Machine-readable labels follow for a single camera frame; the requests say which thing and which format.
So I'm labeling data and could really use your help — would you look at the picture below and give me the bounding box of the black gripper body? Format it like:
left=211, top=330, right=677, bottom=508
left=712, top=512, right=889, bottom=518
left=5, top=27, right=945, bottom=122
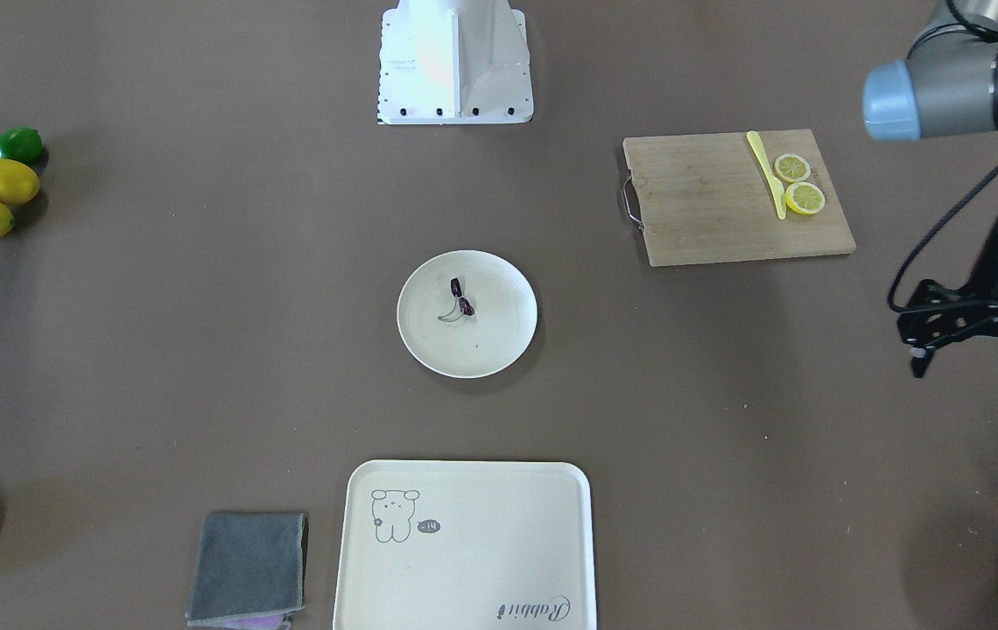
left=896, top=220, right=998, bottom=350

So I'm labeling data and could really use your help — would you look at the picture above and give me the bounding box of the grey folded cloth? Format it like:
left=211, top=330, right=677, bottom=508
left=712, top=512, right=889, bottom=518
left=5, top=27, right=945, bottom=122
left=186, top=512, right=306, bottom=629

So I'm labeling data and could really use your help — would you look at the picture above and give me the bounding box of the yellow plastic knife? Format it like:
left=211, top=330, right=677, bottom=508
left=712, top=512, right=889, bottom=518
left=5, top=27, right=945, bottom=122
left=746, top=130, right=787, bottom=221

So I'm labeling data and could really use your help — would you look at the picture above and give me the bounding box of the round cream plate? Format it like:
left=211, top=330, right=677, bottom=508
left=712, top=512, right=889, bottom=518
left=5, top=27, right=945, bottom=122
left=396, top=250, right=538, bottom=379

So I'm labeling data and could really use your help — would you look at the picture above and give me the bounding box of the green lime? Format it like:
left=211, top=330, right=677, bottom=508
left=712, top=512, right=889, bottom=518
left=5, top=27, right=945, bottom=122
left=0, top=127, right=46, bottom=166

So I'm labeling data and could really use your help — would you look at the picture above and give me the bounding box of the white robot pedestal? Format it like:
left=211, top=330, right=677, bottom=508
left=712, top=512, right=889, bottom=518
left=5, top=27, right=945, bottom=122
left=376, top=1, right=535, bottom=125

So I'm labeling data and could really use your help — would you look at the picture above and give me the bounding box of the lemon slice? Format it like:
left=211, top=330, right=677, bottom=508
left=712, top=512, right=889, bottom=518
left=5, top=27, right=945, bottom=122
left=774, top=154, right=812, bottom=184
left=784, top=182, right=827, bottom=216

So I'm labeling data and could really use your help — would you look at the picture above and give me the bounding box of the cream rabbit tray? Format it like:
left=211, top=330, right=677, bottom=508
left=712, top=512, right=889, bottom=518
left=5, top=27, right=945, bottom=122
left=334, top=459, right=598, bottom=629

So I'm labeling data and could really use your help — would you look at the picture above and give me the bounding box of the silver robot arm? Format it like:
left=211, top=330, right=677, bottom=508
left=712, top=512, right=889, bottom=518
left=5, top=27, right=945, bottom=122
left=862, top=1, right=998, bottom=378

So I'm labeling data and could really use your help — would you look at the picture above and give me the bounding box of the wooden cutting board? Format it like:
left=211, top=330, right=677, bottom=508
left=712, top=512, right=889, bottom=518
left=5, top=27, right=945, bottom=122
left=622, top=129, right=856, bottom=267

